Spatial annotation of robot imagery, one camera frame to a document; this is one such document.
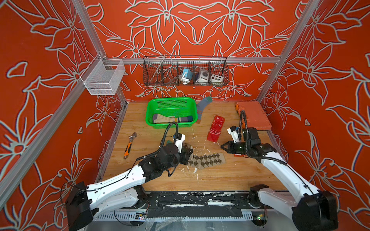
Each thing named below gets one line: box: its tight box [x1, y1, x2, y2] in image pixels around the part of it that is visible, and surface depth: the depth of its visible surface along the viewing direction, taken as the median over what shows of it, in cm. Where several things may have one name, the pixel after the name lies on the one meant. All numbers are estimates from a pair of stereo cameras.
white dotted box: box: [211, 73, 224, 83], surface depth 96 cm
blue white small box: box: [182, 68, 193, 81], surface depth 85 cm
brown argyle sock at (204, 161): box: [187, 152, 226, 170], surface depth 89 cm
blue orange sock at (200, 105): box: [196, 96, 213, 124], surface depth 124 cm
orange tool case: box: [235, 101, 273, 131], surface depth 108 cm
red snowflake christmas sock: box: [206, 115, 226, 143], surface depth 103 cm
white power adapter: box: [195, 68, 210, 83], surface depth 93 cm
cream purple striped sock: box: [152, 113, 193, 124], surface depth 109 cm
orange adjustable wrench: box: [123, 132, 138, 160], surface depth 95 cm
